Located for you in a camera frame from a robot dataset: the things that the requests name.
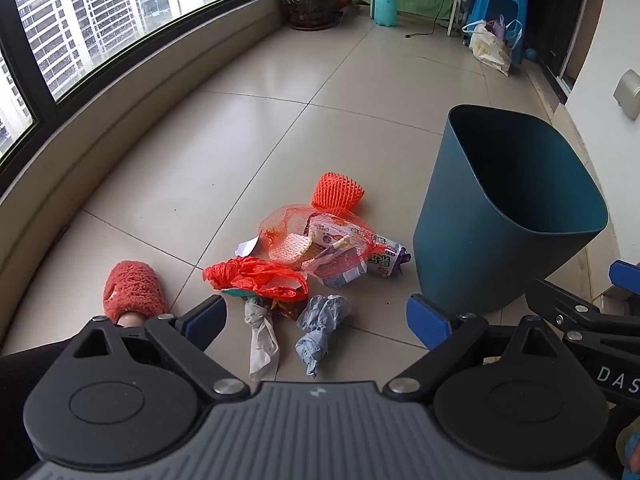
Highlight grey knotted plastic bag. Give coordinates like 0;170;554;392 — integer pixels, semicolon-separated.
244;296;280;382

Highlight red mesh bag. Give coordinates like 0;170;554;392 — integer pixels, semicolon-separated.
258;204;378;283

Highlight dark teal trash bin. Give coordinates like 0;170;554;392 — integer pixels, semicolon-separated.
413;104;608;314

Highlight red fluffy slipper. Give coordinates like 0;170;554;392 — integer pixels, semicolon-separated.
103;260;168;327

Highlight red plastic bag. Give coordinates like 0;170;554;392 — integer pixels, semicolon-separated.
202;257;309;302

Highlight purple white snack wrapper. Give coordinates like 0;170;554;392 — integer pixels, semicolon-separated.
367;235;411;278

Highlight blue crumpled plastic bag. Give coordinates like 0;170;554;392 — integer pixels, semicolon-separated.
295;295;350;377

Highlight black trouser leg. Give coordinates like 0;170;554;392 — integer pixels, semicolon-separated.
1;340;68;479

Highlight orange foam fruit net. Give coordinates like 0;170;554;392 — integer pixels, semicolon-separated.
311;172;364;210

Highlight white tote bag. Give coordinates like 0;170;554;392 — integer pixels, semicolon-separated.
462;15;524;76

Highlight blue plastic stool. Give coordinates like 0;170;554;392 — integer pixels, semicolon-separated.
468;0;528;65

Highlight teal spray bottle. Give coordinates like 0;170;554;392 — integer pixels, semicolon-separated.
373;0;398;27

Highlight grey wall socket cover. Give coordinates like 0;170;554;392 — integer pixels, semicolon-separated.
613;70;640;120

